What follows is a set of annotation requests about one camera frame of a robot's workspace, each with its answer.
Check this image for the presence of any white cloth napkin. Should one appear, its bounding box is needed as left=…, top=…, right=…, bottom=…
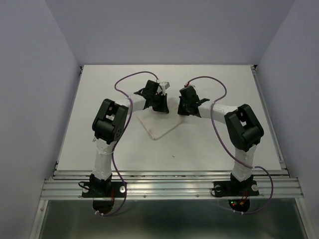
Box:
left=136, top=98, right=185, bottom=140

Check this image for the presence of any aluminium front rail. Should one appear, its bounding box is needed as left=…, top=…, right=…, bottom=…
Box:
left=40, top=169, right=304, bottom=200

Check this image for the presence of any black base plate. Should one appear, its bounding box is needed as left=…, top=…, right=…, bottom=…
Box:
left=78, top=181, right=125, bottom=198
left=210, top=180, right=259, bottom=198

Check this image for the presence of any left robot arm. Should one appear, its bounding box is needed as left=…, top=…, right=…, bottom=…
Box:
left=88, top=80, right=169, bottom=197

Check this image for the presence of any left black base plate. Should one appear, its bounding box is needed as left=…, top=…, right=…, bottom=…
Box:
left=78, top=181, right=125, bottom=198

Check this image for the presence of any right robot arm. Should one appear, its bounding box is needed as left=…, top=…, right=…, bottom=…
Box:
left=177, top=86, right=264, bottom=198

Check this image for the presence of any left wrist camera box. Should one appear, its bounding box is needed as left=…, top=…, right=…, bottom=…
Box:
left=157, top=81, right=170, bottom=95

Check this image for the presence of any aluminium right side rail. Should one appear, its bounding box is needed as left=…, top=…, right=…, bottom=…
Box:
left=250, top=65, right=290, bottom=177

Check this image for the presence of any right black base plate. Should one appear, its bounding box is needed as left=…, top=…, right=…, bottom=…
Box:
left=210, top=180, right=259, bottom=198

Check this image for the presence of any aluminium rail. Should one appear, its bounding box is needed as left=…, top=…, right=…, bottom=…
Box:
left=40, top=169, right=304, bottom=200
left=250, top=65, right=290, bottom=177

